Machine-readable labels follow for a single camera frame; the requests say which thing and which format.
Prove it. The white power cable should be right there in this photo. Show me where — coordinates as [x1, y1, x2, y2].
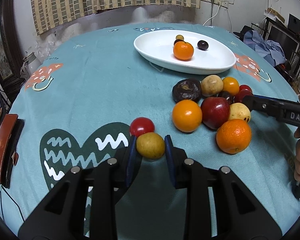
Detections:
[202, 4, 221, 27]

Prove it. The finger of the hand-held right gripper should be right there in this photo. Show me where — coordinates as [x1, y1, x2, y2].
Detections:
[242, 94, 288, 123]

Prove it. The yellow-brown round fruit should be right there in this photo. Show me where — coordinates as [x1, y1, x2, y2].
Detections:
[136, 133, 166, 159]

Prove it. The black monitor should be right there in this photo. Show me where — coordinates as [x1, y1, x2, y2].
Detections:
[266, 24, 300, 58]

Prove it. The white thermos jug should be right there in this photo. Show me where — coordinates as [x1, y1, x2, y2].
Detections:
[21, 51, 40, 78]

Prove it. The pale yellow spotted fruit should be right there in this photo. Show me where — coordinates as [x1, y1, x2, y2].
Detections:
[229, 102, 251, 123]

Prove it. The clear plastic bag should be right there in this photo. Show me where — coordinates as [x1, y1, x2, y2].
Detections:
[27, 34, 73, 60]

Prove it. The black hat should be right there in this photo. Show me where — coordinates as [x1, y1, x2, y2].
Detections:
[233, 25, 252, 40]

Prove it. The checked beige curtain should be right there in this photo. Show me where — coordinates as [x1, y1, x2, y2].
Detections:
[30, 0, 202, 36]

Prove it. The medium orange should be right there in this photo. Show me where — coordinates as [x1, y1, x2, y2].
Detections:
[172, 99, 203, 133]

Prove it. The white oval plate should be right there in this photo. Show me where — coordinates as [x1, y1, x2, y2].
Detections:
[133, 30, 236, 75]

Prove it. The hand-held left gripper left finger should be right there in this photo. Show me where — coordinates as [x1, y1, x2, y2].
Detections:
[18, 135, 143, 240]

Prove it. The blue cloth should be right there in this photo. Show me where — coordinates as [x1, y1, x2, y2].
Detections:
[244, 29, 290, 67]

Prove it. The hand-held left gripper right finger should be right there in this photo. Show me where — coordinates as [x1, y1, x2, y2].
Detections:
[164, 135, 283, 240]

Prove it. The small tangerine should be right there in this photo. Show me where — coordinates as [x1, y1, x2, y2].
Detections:
[173, 41, 194, 61]

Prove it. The black speaker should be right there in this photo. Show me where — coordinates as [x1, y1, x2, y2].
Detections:
[288, 14, 300, 32]

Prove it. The white double wall socket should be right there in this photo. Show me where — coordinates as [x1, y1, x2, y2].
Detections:
[210, 0, 234, 7]

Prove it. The long cardboard box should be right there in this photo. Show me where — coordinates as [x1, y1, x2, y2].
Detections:
[264, 7, 285, 22]

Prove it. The red apple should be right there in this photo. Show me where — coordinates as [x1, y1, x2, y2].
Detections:
[200, 96, 231, 130]

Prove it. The tan round fruit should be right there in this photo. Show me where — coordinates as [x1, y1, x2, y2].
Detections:
[200, 75, 224, 97]

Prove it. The dark red plum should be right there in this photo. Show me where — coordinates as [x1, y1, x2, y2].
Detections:
[234, 89, 253, 105]

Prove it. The large orange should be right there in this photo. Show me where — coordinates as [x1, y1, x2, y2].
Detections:
[216, 119, 252, 155]

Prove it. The black cable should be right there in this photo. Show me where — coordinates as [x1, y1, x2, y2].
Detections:
[0, 180, 25, 223]

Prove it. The dark wooden framed picture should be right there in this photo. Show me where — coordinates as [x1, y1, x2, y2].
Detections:
[0, 0, 24, 85]

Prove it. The orange-yellow tomato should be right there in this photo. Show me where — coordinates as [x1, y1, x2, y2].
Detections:
[222, 77, 240, 96]

